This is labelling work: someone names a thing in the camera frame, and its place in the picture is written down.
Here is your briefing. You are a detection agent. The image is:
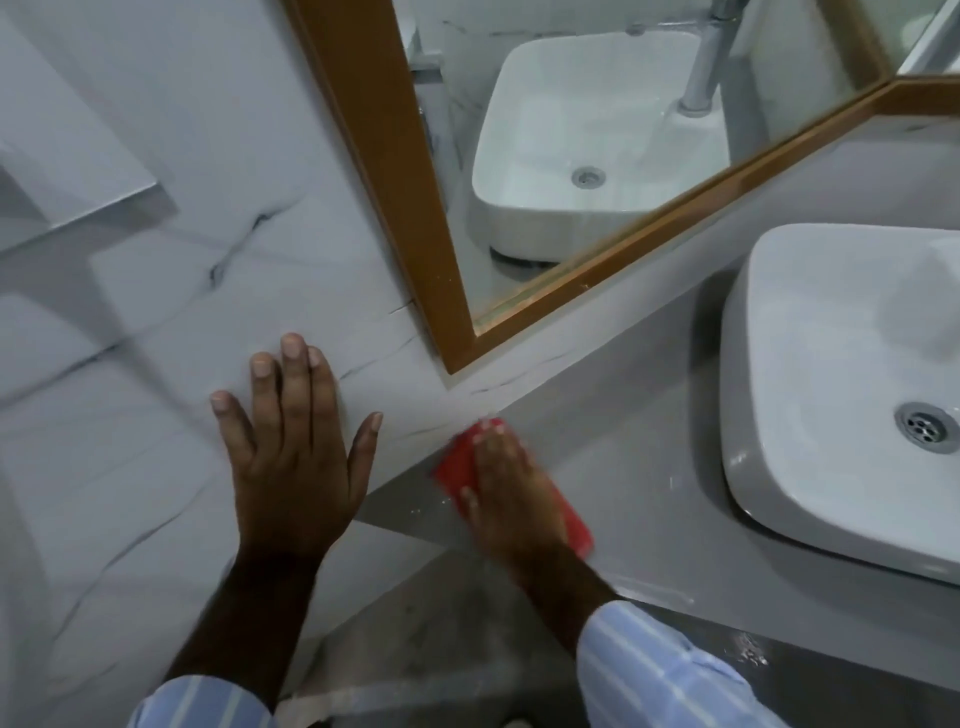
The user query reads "white ceramic sink basin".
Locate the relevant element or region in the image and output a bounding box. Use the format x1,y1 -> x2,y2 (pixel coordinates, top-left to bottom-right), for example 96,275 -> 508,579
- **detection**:
719,222 -> 960,588

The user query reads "person's left hand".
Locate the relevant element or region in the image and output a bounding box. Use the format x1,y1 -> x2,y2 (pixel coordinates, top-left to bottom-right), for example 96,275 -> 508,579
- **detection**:
209,333 -> 384,560

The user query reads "person's left forearm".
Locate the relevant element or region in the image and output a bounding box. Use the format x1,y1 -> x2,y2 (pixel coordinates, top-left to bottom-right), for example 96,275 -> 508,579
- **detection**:
127,543 -> 331,728

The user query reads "person's right forearm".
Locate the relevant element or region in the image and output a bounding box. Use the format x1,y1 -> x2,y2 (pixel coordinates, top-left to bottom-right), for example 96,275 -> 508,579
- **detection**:
509,547 -> 789,728

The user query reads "chrome sink drain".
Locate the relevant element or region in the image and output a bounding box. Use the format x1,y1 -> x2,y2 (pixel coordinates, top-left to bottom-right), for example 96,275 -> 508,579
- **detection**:
893,401 -> 960,455

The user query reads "person's right hand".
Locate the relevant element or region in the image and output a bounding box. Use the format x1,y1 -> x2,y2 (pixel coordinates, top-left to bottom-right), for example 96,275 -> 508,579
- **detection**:
458,418 -> 577,584

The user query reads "wooden framed mirror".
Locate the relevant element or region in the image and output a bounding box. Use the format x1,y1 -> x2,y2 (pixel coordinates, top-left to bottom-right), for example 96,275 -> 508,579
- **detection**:
283,0 -> 960,376

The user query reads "red cloth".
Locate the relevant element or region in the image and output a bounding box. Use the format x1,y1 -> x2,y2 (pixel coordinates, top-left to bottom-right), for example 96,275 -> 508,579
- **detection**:
431,419 -> 595,560

